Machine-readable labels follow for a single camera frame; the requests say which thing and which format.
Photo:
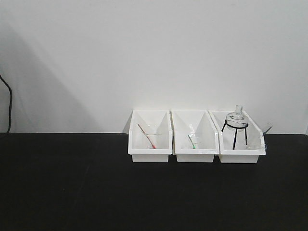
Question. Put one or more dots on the black wire tripod stand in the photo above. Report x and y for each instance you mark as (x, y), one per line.
(234, 137)

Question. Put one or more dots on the white bin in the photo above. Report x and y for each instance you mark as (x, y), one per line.
(201, 120)
(242, 153)
(138, 147)

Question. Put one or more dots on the white bin right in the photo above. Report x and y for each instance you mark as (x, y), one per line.
(242, 153)

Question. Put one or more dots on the small glass beaker bin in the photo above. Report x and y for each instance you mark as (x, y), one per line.
(196, 135)
(153, 134)

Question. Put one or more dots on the small glass beaker middle bin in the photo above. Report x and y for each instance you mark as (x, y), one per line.
(196, 135)

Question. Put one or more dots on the small glass beaker left bin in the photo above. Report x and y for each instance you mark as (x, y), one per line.
(153, 134)

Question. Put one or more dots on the white bin left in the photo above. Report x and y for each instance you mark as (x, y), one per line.
(138, 147)

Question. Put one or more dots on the white bin middle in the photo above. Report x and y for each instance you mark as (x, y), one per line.
(201, 120)

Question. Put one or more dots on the red stirring rod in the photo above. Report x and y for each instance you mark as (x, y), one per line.
(147, 137)

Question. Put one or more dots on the clear glass flask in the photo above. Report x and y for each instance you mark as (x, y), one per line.
(237, 119)

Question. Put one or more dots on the green stirring rod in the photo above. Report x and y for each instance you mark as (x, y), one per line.
(193, 146)

